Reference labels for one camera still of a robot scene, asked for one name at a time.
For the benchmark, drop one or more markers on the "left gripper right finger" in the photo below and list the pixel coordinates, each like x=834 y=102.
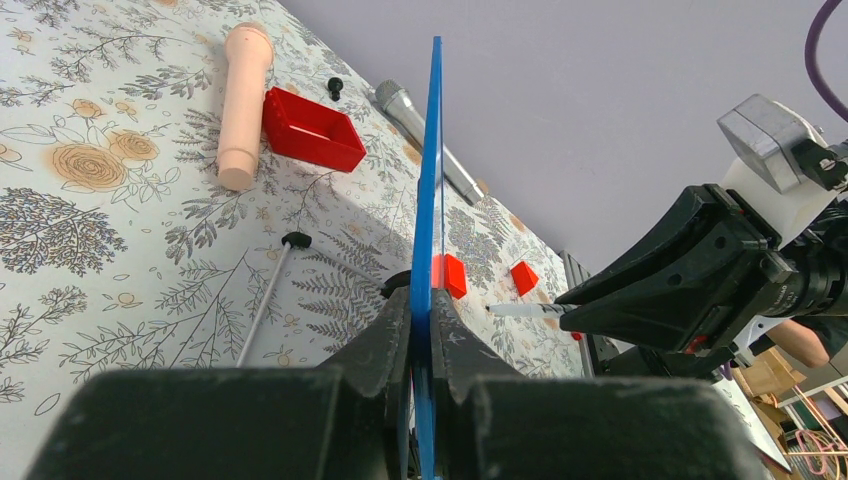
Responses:
x=492 y=422

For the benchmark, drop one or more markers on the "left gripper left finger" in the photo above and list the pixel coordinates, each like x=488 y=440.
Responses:
x=346 y=418

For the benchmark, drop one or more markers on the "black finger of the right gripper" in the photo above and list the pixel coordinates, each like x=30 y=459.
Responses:
x=627 y=301

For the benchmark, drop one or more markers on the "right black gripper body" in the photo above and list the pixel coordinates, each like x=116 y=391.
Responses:
x=717 y=271

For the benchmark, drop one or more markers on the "blue-capped marker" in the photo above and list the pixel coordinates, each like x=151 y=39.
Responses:
x=531 y=310

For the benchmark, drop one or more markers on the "blue-framed whiteboard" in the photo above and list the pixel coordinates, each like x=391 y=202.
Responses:
x=428 y=241

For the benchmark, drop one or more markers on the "person forearm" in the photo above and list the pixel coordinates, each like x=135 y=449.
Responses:
x=800 y=342

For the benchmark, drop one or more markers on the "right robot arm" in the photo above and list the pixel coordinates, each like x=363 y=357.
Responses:
x=808 y=277

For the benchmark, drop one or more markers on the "cardboard boxes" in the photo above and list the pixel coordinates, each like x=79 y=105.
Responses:
x=798 y=433

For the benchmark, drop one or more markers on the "red wedge block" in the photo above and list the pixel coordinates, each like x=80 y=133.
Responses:
x=524 y=278

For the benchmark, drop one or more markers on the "red cube block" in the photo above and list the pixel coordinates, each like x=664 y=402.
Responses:
x=449 y=273

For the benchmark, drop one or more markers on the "floral patterned table mat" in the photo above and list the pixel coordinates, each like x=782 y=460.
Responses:
x=119 y=248

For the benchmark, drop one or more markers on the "red rectangular tray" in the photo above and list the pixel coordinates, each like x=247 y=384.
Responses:
x=304 y=130

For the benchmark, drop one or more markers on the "small black knob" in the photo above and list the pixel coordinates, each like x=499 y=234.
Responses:
x=335 y=86

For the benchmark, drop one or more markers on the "pink plastic cylinder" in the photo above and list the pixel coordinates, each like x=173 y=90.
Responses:
x=250 y=54

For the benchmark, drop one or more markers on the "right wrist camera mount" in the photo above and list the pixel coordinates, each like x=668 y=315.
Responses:
x=784 y=170

